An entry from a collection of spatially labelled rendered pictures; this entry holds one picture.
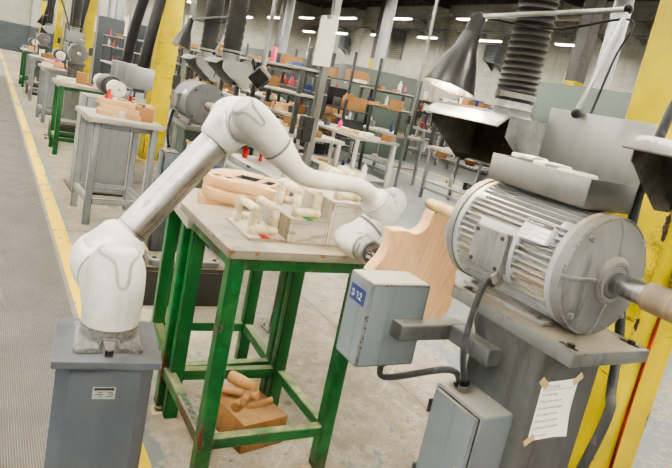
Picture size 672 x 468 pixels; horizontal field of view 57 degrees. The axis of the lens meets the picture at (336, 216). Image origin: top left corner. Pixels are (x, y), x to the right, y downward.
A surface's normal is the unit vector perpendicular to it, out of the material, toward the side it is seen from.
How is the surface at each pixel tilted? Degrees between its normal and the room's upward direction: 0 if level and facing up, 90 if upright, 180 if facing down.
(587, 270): 88
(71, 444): 90
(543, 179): 90
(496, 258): 90
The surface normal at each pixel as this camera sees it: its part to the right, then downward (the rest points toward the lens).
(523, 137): 0.48, 0.27
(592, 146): -0.86, -0.07
